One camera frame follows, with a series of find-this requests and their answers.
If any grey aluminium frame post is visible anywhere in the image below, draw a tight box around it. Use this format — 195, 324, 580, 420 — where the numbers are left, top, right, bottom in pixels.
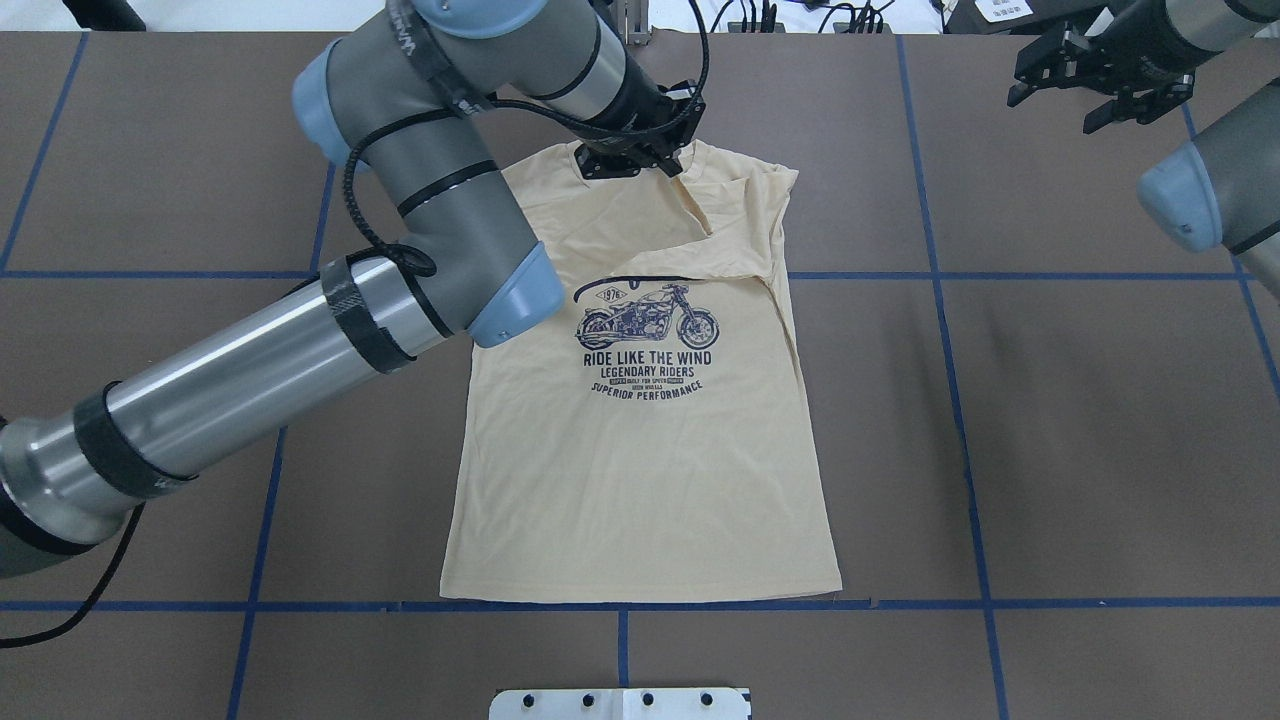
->
593, 0, 652, 46

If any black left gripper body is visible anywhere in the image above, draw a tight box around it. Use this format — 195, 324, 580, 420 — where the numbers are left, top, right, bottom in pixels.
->
573, 82, 707, 181

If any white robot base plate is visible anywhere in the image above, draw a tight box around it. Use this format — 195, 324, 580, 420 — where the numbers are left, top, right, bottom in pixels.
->
488, 685, 753, 719

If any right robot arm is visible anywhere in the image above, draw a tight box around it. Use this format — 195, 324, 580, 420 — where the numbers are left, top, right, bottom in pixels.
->
1007, 1, 1279, 296

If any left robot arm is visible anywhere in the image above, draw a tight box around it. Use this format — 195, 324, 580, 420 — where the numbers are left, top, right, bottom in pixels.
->
3, 1, 705, 578

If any beige long-sleeve graphic shirt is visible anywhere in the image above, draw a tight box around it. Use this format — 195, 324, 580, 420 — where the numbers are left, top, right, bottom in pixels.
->
439, 141, 844, 603

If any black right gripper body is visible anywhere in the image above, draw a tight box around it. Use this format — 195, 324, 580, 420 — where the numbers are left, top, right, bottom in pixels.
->
1006, 24, 1196, 135

